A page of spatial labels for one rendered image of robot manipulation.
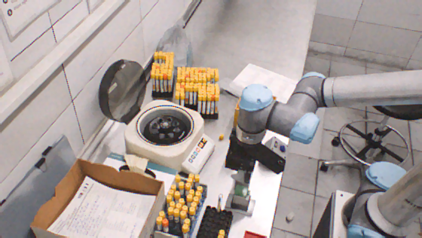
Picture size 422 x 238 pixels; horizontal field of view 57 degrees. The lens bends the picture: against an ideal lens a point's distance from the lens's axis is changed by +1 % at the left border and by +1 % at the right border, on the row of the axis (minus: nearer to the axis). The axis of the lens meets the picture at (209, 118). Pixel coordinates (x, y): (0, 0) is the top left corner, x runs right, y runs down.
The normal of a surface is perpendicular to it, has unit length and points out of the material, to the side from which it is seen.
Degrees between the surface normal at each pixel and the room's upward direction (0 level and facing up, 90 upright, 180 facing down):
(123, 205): 1
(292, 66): 0
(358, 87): 52
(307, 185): 0
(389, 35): 90
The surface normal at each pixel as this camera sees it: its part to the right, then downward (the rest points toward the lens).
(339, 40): -0.29, 0.65
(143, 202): -0.11, -0.63
